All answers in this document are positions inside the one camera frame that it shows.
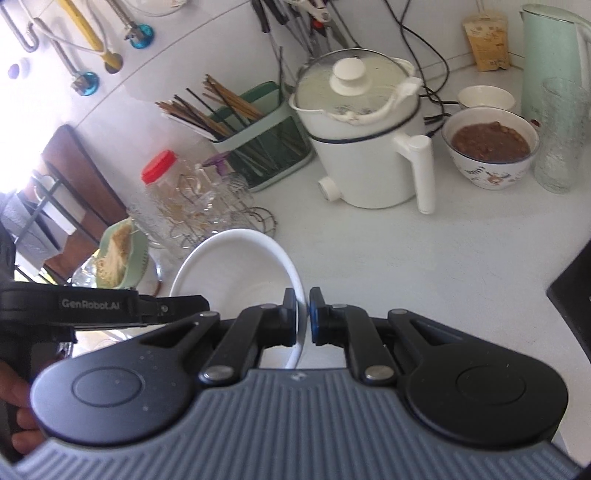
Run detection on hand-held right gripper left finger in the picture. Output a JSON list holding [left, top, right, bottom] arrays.
[[139, 287, 300, 386]]

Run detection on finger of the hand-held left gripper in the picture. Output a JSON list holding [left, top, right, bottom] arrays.
[[137, 295, 211, 326]]

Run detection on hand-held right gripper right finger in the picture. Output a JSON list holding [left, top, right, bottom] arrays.
[[308, 286, 458, 386]]

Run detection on plain white bowl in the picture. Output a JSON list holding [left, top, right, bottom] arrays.
[[168, 228, 306, 370]]

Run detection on person's left hand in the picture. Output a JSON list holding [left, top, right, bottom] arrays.
[[0, 360, 48, 457]]

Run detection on green colander basket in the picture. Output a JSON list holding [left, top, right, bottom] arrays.
[[95, 218, 151, 291]]

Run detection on grey plastic rack container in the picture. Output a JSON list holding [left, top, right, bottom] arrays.
[[9, 175, 84, 259]]

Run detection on pale dried noodles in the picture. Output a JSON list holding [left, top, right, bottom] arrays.
[[95, 220, 134, 289]]

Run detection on red-lidded clear jar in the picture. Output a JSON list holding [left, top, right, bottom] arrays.
[[127, 150, 204, 252]]

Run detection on white electric cooking pot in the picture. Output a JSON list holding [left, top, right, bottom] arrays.
[[288, 55, 437, 215]]

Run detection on green chopstick holder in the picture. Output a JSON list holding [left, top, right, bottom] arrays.
[[210, 80, 315, 192]]

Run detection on bundle of chopsticks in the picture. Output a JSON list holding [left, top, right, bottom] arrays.
[[154, 74, 266, 141]]

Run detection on patterned bowl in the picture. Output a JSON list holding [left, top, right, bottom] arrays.
[[441, 106, 541, 188]]

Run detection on metal pipe blue valve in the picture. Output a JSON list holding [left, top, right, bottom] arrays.
[[28, 18, 100, 97], [108, 0, 154, 49]]

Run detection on glass pot lid white knob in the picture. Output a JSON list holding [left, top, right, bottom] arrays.
[[294, 51, 423, 127]]

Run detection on brown porridge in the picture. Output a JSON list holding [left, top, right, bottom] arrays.
[[451, 121, 532, 162]]

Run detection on black stove top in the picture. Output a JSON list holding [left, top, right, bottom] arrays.
[[546, 251, 591, 333]]

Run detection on small white bowl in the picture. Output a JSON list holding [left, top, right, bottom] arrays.
[[457, 85, 516, 112]]

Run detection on yellow gas pipe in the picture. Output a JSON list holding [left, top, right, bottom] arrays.
[[58, 0, 124, 75]]

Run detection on tall textured glass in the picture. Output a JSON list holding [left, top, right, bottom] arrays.
[[534, 78, 583, 195]]

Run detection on kitchen scissors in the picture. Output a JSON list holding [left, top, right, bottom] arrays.
[[286, 0, 356, 49]]

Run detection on tan paper packet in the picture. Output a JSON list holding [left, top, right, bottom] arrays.
[[463, 14, 511, 72]]

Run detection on mint green kettle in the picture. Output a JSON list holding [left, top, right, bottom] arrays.
[[519, 4, 583, 125]]

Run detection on wire cup rack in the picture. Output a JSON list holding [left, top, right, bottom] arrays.
[[152, 173, 279, 252]]

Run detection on black power cable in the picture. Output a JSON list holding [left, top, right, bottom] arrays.
[[383, 0, 462, 139]]

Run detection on black-handled knife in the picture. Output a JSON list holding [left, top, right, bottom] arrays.
[[252, 0, 278, 34]]

